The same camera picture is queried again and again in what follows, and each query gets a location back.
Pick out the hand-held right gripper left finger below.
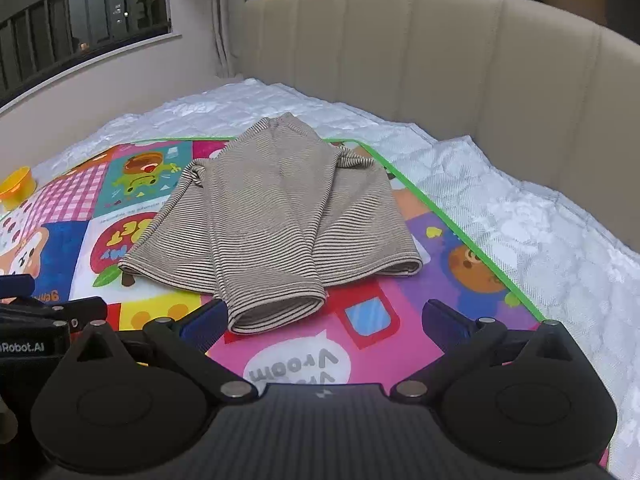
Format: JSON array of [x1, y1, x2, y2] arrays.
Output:
[[62, 299, 258, 403]]

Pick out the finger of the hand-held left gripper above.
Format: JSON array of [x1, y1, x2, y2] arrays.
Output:
[[47, 296, 109, 335], [0, 274, 37, 302]]

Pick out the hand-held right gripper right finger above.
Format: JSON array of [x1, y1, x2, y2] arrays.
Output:
[[391, 299, 583, 403]]

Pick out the beige striped pants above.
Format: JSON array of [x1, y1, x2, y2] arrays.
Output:
[[117, 114, 425, 335]]

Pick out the colourful printed play mat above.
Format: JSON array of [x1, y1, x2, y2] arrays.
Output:
[[0, 137, 548, 391]]

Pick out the yellow toy cup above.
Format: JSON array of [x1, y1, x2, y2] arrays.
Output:
[[0, 167, 36, 211]]

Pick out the white quilted mattress cover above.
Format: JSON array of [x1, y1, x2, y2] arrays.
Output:
[[0, 77, 640, 480]]

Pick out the beige padded bed headboard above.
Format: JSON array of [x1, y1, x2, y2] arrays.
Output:
[[227, 0, 640, 261]]

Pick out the window with dark railing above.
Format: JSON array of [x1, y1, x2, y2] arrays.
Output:
[[0, 0, 173, 106]]

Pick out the white curtain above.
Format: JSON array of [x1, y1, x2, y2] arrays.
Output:
[[207, 0, 258, 78]]

